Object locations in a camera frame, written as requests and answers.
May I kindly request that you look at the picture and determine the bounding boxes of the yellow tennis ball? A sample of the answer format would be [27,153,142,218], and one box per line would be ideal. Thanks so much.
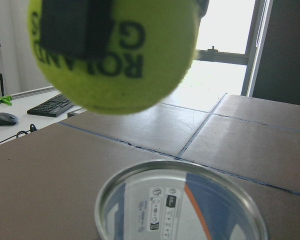
[27,0,200,115]

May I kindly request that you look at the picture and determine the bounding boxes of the black desk cable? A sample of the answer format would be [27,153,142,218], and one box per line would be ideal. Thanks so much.
[0,123,40,149]

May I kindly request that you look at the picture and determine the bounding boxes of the clear tennis ball can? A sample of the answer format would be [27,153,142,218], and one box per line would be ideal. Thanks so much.
[94,160,269,240]

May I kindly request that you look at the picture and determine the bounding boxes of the green plastic clamp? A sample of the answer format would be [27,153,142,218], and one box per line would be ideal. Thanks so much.
[0,95,13,106]

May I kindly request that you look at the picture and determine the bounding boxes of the black keyboard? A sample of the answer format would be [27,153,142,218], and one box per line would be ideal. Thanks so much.
[27,94,74,118]

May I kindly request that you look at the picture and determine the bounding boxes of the black computer mouse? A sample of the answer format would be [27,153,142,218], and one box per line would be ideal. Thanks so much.
[0,112,19,126]

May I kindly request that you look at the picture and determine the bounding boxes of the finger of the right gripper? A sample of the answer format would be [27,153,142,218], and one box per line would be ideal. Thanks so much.
[40,0,115,58]
[195,0,210,18]

